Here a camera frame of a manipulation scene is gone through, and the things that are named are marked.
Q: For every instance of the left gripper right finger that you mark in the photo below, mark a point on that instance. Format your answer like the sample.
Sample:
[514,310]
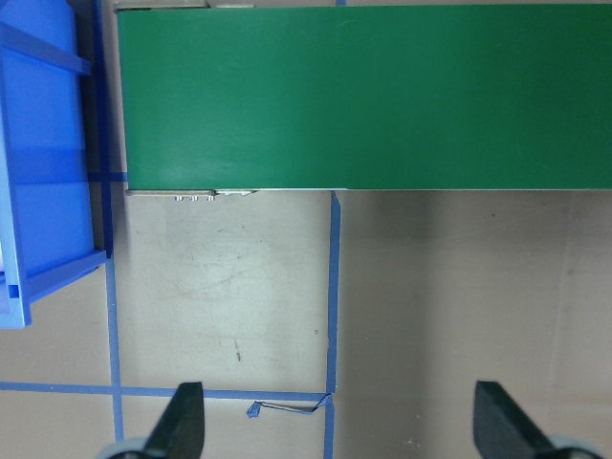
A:
[502,429]

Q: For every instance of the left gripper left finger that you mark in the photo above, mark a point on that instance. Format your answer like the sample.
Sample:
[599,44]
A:
[181,428]

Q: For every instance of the blue bin with buttons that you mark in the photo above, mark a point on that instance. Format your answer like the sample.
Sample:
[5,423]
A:
[46,219]

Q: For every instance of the green conveyor belt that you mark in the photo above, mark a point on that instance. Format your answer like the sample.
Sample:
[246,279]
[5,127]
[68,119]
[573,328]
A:
[456,97]

